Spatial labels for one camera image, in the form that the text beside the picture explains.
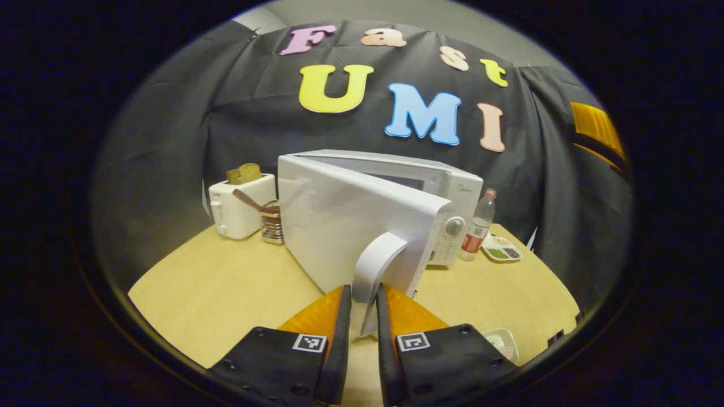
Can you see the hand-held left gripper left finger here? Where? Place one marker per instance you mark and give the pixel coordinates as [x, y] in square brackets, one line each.
[339, 350]

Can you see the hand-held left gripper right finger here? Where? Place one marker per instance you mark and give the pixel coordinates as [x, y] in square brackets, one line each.
[387, 362]

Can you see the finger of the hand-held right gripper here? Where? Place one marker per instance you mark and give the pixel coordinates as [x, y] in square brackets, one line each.
[599, 155]
[594, 121]

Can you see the white microwave oven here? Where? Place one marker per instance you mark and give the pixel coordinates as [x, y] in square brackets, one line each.
[339, 226]

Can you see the small white tray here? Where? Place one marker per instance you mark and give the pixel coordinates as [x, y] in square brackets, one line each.
[503, 342]

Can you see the white divided dish of beans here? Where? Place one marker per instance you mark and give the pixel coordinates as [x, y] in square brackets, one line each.
[502, 250]

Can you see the plastic bottle with red label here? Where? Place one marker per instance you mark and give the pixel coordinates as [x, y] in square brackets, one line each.
[478, 226]

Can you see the white toaster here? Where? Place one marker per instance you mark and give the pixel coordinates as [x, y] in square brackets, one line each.
[237, 215]

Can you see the brown toast slice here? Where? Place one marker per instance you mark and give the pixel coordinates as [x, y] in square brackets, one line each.
[244, 174]

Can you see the black backdrop cloth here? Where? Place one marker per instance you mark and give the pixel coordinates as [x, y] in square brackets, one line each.
[169, 141]

